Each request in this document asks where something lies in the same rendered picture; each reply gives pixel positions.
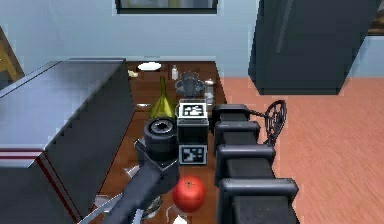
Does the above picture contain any grey cabinet with red stripes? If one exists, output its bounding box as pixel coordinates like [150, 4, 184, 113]
[0, 57, 136, 224]

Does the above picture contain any brown wooden table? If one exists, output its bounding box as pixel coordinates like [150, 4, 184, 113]
[94, 60, 228, 224]

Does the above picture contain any white plate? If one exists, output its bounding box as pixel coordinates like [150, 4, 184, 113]
[137, 61, 163, 72]

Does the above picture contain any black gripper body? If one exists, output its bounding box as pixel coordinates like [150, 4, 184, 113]
[112, 117, 182, 224]

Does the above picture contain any grey bowl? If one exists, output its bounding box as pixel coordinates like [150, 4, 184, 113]
[93, 194, 115, 212]

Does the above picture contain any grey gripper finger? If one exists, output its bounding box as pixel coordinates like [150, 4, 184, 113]
[77, 192, 125, 224]
[131, 207, 145, 224]

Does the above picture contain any grey kettle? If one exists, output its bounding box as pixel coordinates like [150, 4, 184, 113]
[174, 71, 205, 100]

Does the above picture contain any black wire loop cable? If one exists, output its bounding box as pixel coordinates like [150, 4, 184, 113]
[248, 99, 288, 148]

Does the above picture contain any clear drinking glass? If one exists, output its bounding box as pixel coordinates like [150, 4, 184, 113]
[165, 203, 188, 224]

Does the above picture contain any red round tomato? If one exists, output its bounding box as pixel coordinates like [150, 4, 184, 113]
[171, 175, 207, 214]

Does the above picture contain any olive green glass vase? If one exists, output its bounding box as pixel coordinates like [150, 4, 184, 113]
[147, 76, 178, 120]

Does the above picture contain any dark grey fridge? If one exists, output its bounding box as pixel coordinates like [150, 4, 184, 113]
[247, 0, 382, 96]

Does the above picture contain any clear glass cup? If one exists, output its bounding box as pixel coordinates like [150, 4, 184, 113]
[203, 78, 216, 109]

